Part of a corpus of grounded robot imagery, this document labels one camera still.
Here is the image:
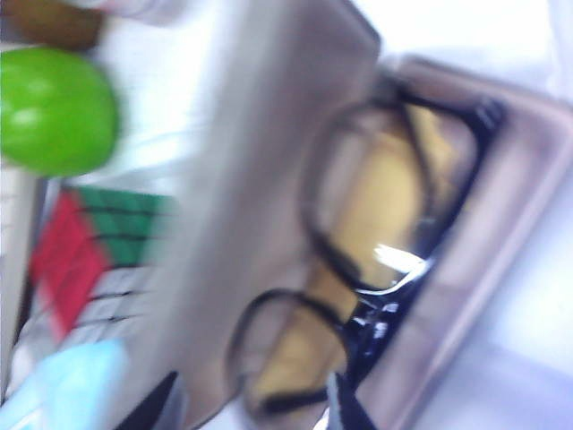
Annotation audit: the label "brown kiwi fruit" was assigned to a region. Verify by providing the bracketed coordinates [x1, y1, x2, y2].
[0, 8, 107, 50]

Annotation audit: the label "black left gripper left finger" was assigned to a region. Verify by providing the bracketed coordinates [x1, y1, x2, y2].
[141, 371, 180, 430]

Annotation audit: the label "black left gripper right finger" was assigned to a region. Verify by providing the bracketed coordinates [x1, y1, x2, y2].
[329, 374, 377, 430]

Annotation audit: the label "blue wet wipes pack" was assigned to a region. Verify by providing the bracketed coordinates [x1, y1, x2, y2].
[0, 338, 133, 430]

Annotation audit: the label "green apple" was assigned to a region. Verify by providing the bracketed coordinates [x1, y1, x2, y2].
[0, 47, 120, 178]

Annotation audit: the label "yellow lens cloth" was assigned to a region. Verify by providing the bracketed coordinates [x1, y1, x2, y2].
[254, 107, 453, 404]

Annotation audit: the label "rubiks cube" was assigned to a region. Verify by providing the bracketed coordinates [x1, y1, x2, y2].
[29, 187, 180, 341]

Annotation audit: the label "grey felt glasses case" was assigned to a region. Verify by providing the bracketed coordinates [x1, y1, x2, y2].
[147, 0, 573, 430]

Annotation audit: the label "black frame glasses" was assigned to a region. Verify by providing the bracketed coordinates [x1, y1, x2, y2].
[226, 73, 507, 417]

